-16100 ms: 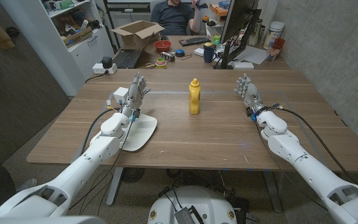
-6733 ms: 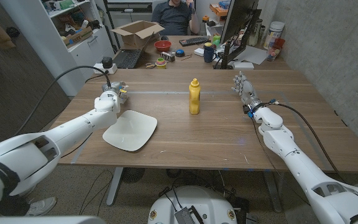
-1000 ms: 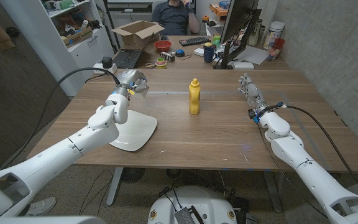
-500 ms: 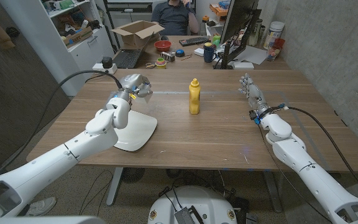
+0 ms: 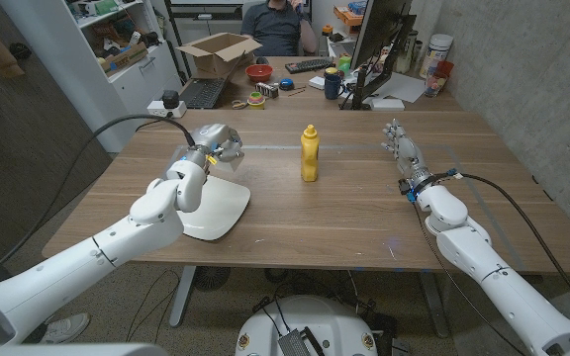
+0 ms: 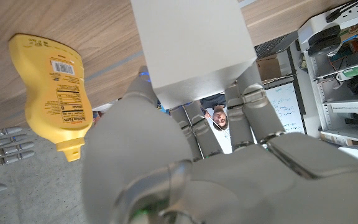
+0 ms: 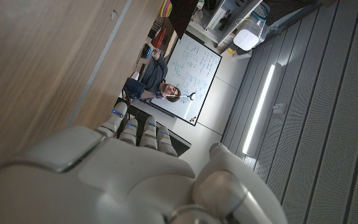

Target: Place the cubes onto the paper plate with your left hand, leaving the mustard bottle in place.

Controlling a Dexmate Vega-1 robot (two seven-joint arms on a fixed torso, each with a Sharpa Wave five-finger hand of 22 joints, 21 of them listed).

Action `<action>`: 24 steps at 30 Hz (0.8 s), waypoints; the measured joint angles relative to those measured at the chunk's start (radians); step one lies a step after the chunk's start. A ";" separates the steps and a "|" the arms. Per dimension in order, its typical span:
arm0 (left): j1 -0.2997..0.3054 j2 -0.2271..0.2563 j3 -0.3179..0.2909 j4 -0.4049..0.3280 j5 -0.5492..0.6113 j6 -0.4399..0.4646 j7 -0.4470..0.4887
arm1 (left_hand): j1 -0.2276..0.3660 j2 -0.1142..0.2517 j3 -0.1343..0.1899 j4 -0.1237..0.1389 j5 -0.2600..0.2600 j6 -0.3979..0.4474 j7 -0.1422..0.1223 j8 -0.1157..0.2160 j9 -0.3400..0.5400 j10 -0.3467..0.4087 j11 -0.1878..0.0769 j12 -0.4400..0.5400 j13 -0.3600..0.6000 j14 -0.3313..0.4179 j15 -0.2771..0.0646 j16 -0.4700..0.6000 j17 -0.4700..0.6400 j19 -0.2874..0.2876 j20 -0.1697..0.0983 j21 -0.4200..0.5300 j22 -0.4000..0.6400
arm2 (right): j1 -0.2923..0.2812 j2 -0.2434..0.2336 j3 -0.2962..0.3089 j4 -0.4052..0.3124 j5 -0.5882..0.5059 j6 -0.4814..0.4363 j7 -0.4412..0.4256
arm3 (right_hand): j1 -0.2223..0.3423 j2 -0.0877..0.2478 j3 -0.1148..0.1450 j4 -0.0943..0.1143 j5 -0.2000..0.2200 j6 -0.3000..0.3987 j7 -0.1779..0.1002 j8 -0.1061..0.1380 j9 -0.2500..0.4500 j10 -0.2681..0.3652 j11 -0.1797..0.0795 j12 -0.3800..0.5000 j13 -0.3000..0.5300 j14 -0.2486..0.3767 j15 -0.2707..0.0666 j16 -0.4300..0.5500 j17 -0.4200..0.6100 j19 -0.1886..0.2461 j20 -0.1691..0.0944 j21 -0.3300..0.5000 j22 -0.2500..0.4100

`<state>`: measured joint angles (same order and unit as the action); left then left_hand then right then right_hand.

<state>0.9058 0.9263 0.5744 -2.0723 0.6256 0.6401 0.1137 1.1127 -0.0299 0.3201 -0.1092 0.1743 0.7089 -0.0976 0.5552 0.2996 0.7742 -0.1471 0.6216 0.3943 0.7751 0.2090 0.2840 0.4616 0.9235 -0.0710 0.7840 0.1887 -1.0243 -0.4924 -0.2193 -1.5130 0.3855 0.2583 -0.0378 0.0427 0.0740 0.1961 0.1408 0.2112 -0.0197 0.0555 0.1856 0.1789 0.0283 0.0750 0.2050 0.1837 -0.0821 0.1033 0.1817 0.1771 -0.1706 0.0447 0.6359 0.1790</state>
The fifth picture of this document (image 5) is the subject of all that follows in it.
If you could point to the white shelf cabinet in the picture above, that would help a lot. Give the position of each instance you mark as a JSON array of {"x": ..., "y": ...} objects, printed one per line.
[{"x": 136, "y": 74}]

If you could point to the person in dark shirt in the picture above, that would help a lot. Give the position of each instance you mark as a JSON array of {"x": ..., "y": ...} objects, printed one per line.
[{"x": 275, "y": 29}]

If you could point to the white sneaker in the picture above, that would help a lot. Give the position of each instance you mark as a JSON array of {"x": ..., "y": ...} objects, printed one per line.
[{"x": 69, "y": 326}]

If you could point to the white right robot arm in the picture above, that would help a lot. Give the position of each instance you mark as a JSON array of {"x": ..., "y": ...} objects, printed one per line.
[{"x": 503, "y": 287}]

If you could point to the dark steel bottle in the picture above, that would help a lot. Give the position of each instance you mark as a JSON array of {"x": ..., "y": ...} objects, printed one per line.
[{"x": 406, "y": 54}]

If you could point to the red bowl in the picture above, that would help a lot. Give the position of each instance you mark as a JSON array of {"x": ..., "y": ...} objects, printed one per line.
[{"x": 259, "y": 74}]

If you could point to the small white box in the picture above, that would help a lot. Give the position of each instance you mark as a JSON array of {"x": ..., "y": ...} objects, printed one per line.
[{"x": 317, "y": 82}]

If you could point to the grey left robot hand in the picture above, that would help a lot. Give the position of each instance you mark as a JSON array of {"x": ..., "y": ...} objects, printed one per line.
[{"x": 213, "y": 138}]

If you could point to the black laptop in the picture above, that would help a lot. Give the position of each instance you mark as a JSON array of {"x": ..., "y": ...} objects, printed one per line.
[{"x": 203, "y": 93}]

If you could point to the flat white box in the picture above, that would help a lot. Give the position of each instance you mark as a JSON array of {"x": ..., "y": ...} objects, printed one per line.
[{"x": 388, "y": 104}]

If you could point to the colourful tape roll stack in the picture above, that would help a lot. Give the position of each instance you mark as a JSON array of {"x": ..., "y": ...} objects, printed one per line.
[{"x": 256, "y": 101}]

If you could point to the small orange jar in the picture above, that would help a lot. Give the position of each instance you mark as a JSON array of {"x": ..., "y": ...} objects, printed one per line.
[{"x": 327, "y": 29}]

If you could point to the open cardboard box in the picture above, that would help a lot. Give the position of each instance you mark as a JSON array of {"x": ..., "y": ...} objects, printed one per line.
[{"x": 216, "y": 57}]

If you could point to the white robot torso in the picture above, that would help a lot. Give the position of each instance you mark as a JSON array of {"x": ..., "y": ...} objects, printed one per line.
[{"x": 324, "y": 321}]

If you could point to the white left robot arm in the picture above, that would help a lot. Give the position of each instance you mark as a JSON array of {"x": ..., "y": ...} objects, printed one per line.
[{"x": 67, "y": 277}]

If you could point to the white canister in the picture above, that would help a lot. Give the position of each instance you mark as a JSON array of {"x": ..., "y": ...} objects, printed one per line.
[{"x": 436, "y": 54}]

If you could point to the white power strip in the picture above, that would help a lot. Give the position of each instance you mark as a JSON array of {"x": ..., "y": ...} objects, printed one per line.
[{"x": 159, "y": 110}]

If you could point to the blue round gadget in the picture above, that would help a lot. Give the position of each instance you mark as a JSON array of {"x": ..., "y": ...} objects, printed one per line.
[{"x": 286, "y": 84}]

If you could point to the green cup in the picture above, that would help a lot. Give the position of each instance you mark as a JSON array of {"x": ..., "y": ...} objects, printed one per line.
[{"x": 345, "y": 63}]

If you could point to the grey striped box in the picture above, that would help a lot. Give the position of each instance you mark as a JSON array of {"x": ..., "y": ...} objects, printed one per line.
[{"x": 267, "y": 90}]

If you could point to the black device on torso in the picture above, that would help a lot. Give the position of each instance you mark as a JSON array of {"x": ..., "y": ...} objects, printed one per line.
[{"x": 295, "y": 343}]

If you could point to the black keyboard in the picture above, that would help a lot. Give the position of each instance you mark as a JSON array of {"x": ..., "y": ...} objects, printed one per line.
[{"x": 309, "y": 65}]

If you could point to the yellow mustard bottle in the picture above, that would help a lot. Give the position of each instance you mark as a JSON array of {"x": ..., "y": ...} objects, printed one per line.
[{"x": 310, "y": 158}]

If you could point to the white paper sheet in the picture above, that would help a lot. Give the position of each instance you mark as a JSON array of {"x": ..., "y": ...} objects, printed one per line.
[{"x": 404, "y": 88}]

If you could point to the white paper plate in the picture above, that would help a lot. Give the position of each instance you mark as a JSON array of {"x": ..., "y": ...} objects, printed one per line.
[{"x": 225, "y": 207}]

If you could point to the brown cardboard box with print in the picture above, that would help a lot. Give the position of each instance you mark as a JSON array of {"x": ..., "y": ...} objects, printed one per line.
[{"x": 125, "y": 58}]

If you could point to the grey table leg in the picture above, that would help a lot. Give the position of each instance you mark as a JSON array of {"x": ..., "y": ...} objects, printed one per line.
[
  {"x": 434, "y": 306},
  {"x": 182, "y": 299}
]

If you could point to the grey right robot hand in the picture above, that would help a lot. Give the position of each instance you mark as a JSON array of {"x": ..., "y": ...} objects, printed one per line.
[{"x": 408, "y": 153}]

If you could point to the dark blue mug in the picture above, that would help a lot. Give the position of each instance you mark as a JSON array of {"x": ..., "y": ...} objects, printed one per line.
[{"x": 333, "y": 86}]

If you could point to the orange box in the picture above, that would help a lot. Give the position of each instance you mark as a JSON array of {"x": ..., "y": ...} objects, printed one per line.
[{"x": 348, "y": 16}]

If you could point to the white cube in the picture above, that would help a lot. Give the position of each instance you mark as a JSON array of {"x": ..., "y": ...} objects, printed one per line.
[{"x": 226, "y": 166}]

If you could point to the black power adapter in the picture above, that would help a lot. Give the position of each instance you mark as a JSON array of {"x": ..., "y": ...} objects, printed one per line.
[{"x": 170, "y": 99}]

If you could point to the black monitor with stand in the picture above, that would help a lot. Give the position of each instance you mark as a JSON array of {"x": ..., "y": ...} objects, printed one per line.
[{"x": 379, "y": 29}]

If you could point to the black round fan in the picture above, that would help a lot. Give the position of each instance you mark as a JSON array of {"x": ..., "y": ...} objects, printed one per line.
[{"x": 211, "y": 278}]

